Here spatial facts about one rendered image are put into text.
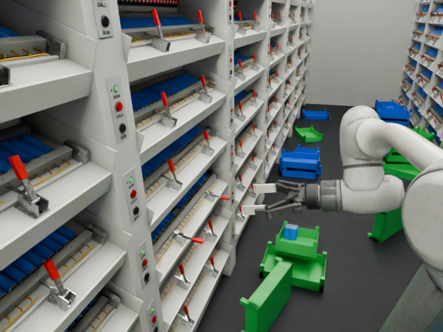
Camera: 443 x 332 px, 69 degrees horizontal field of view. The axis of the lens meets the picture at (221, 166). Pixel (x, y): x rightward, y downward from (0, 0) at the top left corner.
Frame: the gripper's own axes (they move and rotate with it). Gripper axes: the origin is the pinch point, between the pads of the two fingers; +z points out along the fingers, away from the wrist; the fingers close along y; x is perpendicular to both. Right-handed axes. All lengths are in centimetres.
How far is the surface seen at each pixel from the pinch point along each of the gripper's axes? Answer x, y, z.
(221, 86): 32.0, 30.1, 14.0
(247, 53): 38, 100, 21
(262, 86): 19, 100, 16
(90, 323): -4, -48, 27
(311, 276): -68, 42, -6
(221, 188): -8.0, 24.8, 21.5
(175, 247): -7.4, -15.6, 22.4
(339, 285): -71, 40, -19
